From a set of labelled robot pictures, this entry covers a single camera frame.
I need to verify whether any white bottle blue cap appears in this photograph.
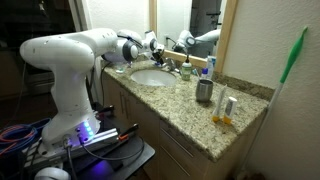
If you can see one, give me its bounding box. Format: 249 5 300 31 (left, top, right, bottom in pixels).
200 68 208 79

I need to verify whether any wood framed mirror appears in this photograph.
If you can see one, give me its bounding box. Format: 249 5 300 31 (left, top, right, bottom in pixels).
148 0 239 73

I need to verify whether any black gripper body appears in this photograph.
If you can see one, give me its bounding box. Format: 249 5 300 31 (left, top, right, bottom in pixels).
152 44 165 61

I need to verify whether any white blue tube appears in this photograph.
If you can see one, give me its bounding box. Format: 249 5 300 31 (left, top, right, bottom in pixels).
206 56 216 79

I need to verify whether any blue orange cable coil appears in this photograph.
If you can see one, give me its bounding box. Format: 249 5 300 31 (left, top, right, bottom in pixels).
0 118 51 158

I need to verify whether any stainless steel cup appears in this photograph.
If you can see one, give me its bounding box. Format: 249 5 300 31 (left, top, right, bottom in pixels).
196 79 213 102

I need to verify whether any green handled broom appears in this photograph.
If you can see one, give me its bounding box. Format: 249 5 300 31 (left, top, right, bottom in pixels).
234 26 308 180

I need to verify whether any chrome faucet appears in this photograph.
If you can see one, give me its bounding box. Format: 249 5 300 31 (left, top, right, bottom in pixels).
164 58 180 73

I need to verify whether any tall white orange-capped tube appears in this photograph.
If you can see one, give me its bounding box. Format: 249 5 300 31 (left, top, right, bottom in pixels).
212 85 227 122

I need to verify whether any black robot cart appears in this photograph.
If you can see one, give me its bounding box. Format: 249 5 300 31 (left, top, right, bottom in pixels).
19 103 156 180

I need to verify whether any wooden vanity cabinet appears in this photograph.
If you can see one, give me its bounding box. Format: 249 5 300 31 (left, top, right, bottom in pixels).
104 69 267 180

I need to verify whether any white oval sink basin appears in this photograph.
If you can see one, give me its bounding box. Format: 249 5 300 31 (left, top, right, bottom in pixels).
131 69 176 86

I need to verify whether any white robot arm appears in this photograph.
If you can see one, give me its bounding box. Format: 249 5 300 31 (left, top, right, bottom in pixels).
20 28 162 157

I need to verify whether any short white orange-capped tube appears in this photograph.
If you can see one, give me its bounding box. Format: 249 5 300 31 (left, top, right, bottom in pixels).
223 96 238 125

